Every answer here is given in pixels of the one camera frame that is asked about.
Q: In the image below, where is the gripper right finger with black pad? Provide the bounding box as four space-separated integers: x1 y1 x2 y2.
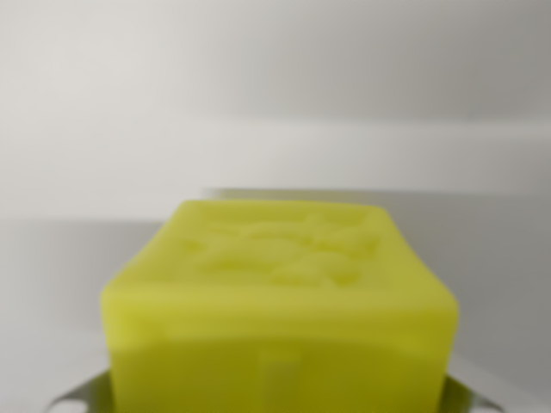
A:
444 373 505 413

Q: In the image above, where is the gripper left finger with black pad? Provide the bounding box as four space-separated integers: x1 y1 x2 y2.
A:
41 371 114 413

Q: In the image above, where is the yellow cube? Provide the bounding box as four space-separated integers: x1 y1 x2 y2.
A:
99 198 460 413

